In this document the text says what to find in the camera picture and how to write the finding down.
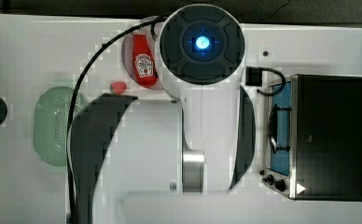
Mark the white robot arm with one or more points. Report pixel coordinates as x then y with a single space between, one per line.
196 136

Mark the red ketchup bottle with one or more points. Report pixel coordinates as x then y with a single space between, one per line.
142 60

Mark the red strawberry toy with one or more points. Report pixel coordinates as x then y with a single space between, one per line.
118 87

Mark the grey round plate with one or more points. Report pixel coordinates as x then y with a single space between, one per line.
127 56

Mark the green oval colander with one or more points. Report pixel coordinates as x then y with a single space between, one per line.
50 126

